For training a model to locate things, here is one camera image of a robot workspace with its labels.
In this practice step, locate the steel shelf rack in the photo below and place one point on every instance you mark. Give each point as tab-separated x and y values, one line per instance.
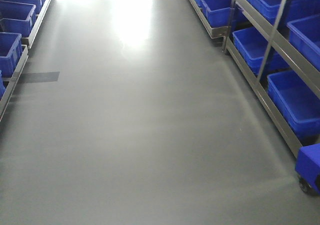
20	21
274	20

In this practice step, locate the blue bin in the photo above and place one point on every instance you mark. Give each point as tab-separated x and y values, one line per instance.
252	46
297	103

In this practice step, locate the blue bin middle right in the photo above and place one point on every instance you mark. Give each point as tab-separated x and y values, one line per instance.
252	46

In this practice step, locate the right steel shelf rack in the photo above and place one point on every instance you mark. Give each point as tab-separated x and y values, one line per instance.
274	20

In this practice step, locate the blue bin near right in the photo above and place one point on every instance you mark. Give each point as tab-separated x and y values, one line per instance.
297	103

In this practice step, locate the left steel shelf rack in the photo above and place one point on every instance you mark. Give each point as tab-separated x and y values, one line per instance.
20	21

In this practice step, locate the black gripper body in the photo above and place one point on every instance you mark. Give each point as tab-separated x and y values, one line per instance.
306	187

